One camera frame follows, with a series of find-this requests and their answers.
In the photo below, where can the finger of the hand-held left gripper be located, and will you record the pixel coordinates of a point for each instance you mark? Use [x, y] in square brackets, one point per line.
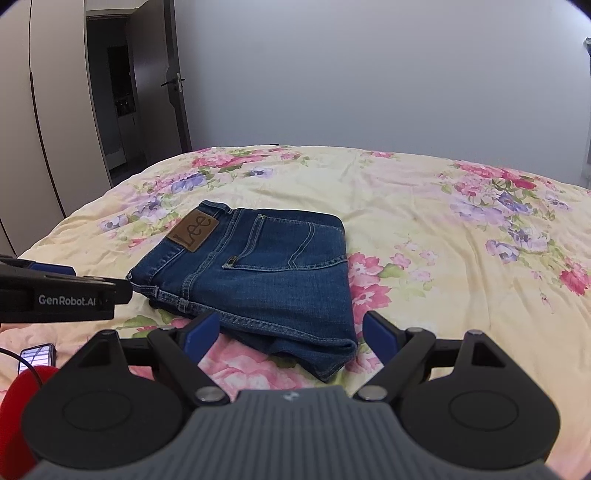
[92, 284]
[55, 269]

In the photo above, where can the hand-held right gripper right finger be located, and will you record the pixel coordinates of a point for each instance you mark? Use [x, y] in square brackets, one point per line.
[379, 337]

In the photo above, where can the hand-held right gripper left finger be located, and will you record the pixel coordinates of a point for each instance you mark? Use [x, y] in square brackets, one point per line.
[202, 337]

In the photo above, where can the blue denim pants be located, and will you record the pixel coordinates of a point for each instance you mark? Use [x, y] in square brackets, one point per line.
[277, 286]

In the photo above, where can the smartphone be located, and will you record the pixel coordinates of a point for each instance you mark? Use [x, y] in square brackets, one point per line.
[39, 355]

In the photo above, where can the red fleece garment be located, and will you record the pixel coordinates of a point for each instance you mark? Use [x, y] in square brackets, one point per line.
[18, 415]

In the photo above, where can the floral cream blanket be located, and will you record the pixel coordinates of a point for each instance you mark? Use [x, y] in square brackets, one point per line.
[415, 207]

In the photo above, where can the beige wardrobe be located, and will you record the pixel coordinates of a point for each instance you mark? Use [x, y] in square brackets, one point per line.
[55, 115]

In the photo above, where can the dark wooden door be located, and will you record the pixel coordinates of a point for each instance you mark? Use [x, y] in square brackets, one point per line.
[152, 124]

